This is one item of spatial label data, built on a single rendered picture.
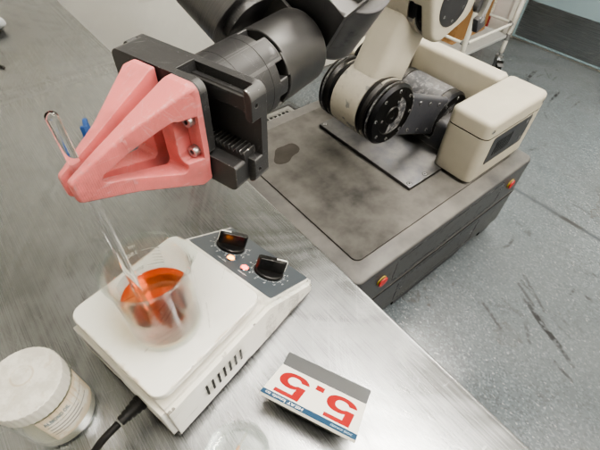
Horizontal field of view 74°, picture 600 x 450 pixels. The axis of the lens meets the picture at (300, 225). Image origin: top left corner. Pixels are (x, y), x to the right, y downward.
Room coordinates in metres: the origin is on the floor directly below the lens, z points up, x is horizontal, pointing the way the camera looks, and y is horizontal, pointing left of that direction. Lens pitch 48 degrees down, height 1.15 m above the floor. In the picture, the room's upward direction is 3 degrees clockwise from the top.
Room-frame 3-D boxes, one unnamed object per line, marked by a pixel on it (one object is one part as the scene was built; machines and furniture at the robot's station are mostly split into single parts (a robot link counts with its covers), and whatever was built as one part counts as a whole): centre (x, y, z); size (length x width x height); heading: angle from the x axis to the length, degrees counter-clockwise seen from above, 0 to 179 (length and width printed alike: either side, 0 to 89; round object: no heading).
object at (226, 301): (0.18, 0.11, 0.83); 0.12 x 0.12 x 0.01; 54
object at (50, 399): (0.11, 0.21, 0.79); 0.06 x 0.06 x 0.08
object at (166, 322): (0.16, 0.11, 0.88); 0.07 x 0.06 x 0.08; 116
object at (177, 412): (0.20, 0.10, 0.79); 0.22 x 0.13 x 0.08; 144
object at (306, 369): (0.13, -0.02, 0.77); 0.09 x 0.06 x 0.04; 67
